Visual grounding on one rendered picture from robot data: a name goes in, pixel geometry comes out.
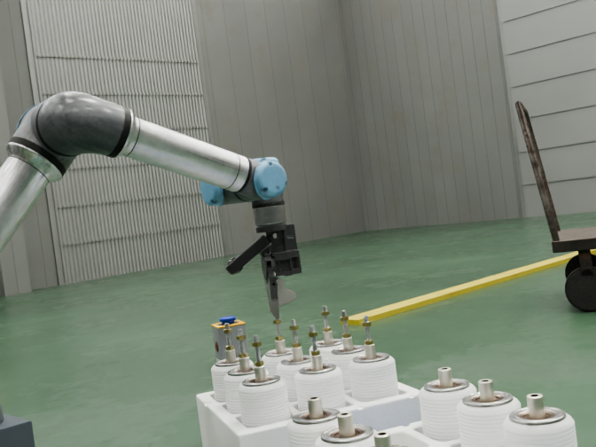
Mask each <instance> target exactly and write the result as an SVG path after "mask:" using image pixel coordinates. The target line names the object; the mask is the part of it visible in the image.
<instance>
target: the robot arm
mask: <svg viewBox="0 0 596 447"><path fill-rule="evenodd" d="M6 151H7V154H8V158H7V159H6V161H5V162H4V164H3V165H2V167H1V168H0V254H1V253H2V251H3V250H4V248H5V246H6V245H7V244H8V242H9V241H10V239H11V238H12V236H13V234H14V233H15V232H16V231H17V229H18V228H19V226H20V224H21V223H22V221H23V220H24V218H25V217H26V215H27V213H28V212H29V210H30V209H31V208H32V207H33V206H34V204H35V202H36V201H37V199H38V198H39V196H40V195H41V193H42V192H43V190H44V188H45V187H46V185H47V184H48V183H49V182H55V181H59V180H60V179H61V178H62V177H63V176H64V174H65V173H66V172H67V170H68V168H69V167H70V165H71V164H72V162H73V161H74V159H75V157H76V156H77V155H80V154H83V153H96V154H102V155H105V156H108V157H111V158H117V157H119V156H121V155H123V156H126V157H129V158H131V159H134V160H137V161H142V162H144V163H147V164H150V165H153V166H155V167H158V168H161V169H166V170H168V171H171V172H174V173H177V174H179V175H182V176H188V177H190V178H193V179H196V180H199V181H201V182H200V191H201V196H202V199H203V200H204V201H205V202H206V203H207V204H208V205H209V206H220V207H221V206H222V205H229V204H237V203H244V202H252V209H253V215H254V222H255V226H257V227H256V233H261V232H266V236H264V235H262V236H260V237H259V238H258V239H257V240H256V241H254V242H253V243H252V244H251V245H250V246H249V247H247V248H246V249H245V250H244V251H243V252H241V253H240V254H239V255H238V256H237V257H233V258H231V259H230V260H229V261H228V263H227V265H226V266H225V269H226V270H227V271H228V272H229V273H230V274H231V275H234V274H237V273H240V272H241V271H242V269H243V266H244V265H246V264H247V263H248V262H249V261H250V260H252V259H253V258H254V257H255V256H256V255H258V254H259V253H260V256H261V265H262V271H263V276H264V282H265V287H266V293H267V297H268V302H269V306H270V310H271V313H272V315H273V316H274V317H275V318H276V319H279V309H278V308H279V307H281V306H283V305H285V304H288V303H290V302H293V301H294V300H295V298H296V293H295V292H294V291H292V290H290V289H287V288H286V286H285V281H284V280H283V279H282V278H278V276H291V275H294V274H298V273H302V267H301V260H300V253H299V250H298V249H297V243H296V236H295V228H294V224H286V223H285V222H286V221H287V219H286V206H285V200H284V193H283V191H284V190H285V189H286V181H287V179H286V172H285V170H284V169H283V167H282V166H281V165H280V164H279V163H278V159H276V158H274V157H267V158H260V159H253V160H251V159H249V158H247V157H244V156H241V155H238V154H236V153H232V152H230V151H227V150H224V149H222V148H220V147H217V146H214V145H211V144H208V143H205V142H202V141H200V140H198V139H195V138H192V137H188V136H186V135H183V134H181V133H178V132H175V131H173V130H171V129H166V128H163V127H162V126H159V125H156V124H154V123H151V122H147V121H145V120H142V119H139V118H137V117H135V116H134V114H133V113H132V111H131V110H130V109H128V108H127V107H124V106H120V105H117V104H115V103H112V102H110V101H107V100H104V99H102V98H98V97H94V96H91V95H89V94H86V93H81V92H77V91H65V92H60V93H58V94H56V95H54V96H52V97H50V98H48V99H46V100H45V101H44V102H42V103H39V104H37V105H35V106H32V107H31V108H29V109H28V110H27V111H26V112H25V113H24V114H23V115H22V116H21V118H20V120H19V122H18V125H17V129H16V131H15V133H14V134H13V136H12V137H11V139H10V140H9V142H8V143H7V145H6ZM279 205H280V206H279ZM272 206H273V207H272ZM266 207H267V208H266ZM274 233H276V234H277V237H276V238H275V239H274V238H273V234H274Z"/></svg>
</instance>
